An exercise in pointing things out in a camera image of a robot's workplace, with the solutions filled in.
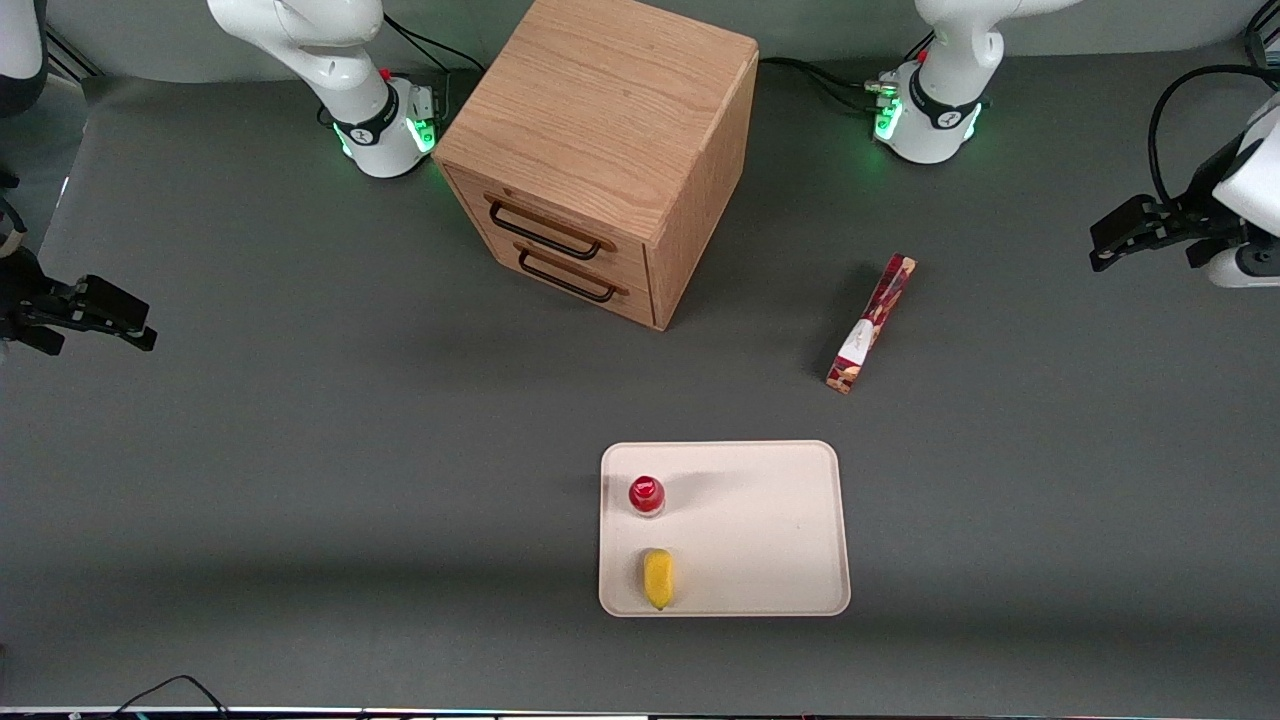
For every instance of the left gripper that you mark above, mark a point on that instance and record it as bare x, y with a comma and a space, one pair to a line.
1192, 222

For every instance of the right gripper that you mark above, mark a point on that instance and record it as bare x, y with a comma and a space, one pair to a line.
22, 288

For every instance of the red cookie box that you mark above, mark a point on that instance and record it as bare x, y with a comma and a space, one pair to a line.
872, 320

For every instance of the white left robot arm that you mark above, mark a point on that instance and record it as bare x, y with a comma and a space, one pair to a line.
945, 105

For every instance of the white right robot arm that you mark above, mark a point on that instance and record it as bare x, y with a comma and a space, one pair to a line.
340, 60

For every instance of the beige plastic tray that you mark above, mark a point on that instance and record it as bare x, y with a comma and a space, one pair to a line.
760, 530

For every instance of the dark grey table mat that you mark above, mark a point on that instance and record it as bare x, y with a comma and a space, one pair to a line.
300, 450

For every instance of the wooden drawer front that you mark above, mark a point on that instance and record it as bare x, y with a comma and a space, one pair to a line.
470, 190
640, 300

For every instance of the wooden drawer cabinet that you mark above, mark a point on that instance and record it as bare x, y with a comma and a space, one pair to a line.
610, 110

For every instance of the red capped small bottle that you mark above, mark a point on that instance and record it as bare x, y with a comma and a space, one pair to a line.
647, 494

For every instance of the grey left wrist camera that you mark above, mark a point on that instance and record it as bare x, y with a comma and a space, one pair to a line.
1245, 268

